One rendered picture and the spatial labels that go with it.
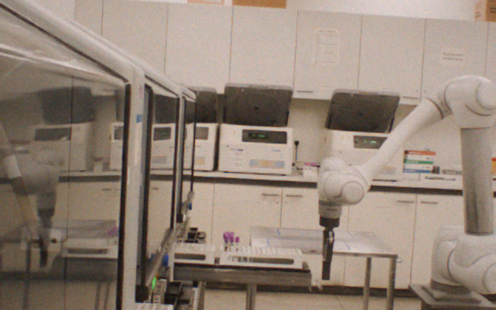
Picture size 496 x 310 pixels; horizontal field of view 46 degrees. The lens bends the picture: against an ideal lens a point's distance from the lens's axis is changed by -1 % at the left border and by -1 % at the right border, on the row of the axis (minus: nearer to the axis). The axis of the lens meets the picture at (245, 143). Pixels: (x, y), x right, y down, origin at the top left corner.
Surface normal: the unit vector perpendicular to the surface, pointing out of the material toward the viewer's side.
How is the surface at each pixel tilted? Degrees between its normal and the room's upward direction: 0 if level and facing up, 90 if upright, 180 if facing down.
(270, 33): 90
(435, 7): 90
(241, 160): 89
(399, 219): 90
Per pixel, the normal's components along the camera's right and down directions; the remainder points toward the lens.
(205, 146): -0.01, 0.05
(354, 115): -0.04, 0.82
